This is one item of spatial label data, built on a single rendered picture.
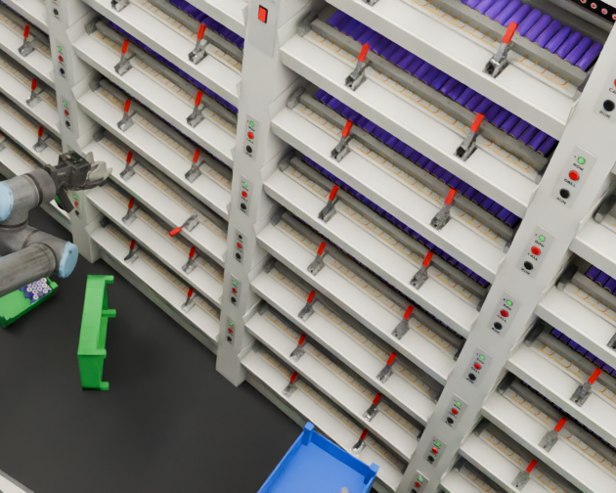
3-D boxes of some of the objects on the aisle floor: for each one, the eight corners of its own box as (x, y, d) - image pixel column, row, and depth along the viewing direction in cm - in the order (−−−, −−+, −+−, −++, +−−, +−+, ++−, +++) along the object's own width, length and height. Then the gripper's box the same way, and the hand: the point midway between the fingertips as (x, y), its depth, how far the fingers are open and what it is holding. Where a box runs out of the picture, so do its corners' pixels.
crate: (54, 293, 288) (58, 286, 281) (3, 328, 276) (6, 320, 270) (-2, 226, 289) (1, 216, 282) (-55, 257, 278) (-54, 247, 271)
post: (410, 535, 248) (691, 20, 117) (384, 514, 251) (630, -11, 120) (449, 489, 259) (744, -29, 128) (423, 469, 263) (687, -57, 131)
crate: (82, 390, 265) (77, 354, 250) (91, 312, 285) (87, 274, 270) (109, 390, 266) (105, 354, 251) (115, 312, 286) (113, 275, 271)
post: (91, 263, 298) (36, -312, 167) (73, 248, 301) (7, -328, 170) (135, 234, 309) (116, -327, 178) (117, 220, 313) (86, -340, 181)
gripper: (62, 179, 220) (124, 156, 235) (34, 157, 223) (98, 136, 239) (58, 205, 225) (119, 181, 240) (31, 184, 229) (94, 161, 244)
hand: (104, 168), depth 240 cm, fingers open, 3 cm apart
